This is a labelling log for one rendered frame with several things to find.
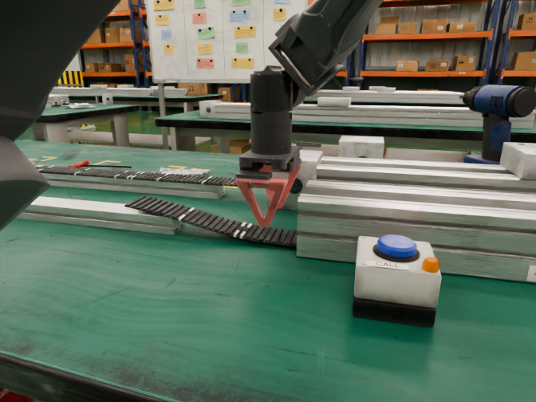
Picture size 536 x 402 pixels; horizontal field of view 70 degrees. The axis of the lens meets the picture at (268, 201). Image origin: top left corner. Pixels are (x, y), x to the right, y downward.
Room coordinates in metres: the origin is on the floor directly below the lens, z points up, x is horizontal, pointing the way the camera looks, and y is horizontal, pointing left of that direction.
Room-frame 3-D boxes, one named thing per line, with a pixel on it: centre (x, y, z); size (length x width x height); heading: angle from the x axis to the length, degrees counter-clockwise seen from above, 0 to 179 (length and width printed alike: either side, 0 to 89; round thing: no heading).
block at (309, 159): (0.71, -0.05, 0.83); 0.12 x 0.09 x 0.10; 166
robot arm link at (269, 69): (0.54, -0.01, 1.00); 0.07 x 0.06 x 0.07; 163
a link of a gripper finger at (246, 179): (0.51, 0.00, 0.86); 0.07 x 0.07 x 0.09; 75
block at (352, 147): (0.90, -0.22, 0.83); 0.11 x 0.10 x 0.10; 165
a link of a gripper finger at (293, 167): (0.56, -0.01, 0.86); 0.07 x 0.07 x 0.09; 75
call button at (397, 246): (0.37, -0.14, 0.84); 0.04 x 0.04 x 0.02
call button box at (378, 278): (0.38, -0.14, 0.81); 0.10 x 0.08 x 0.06; 166
